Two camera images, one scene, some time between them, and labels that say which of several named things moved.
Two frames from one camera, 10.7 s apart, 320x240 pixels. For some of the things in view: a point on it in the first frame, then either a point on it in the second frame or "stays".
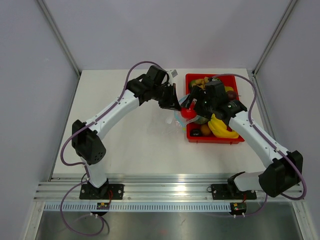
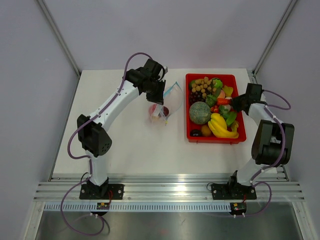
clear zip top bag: [180, 121] → [173, 99]
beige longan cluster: [200, 82] stays
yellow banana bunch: [219, 129] stays
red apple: [188, 112] → [152, 109]
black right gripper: [198, 94] → [235, 105]
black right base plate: [229, 191] stays
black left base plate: [107, 191] stays
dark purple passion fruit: [232, 94] → [166, 111]
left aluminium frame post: [60, 37] stays
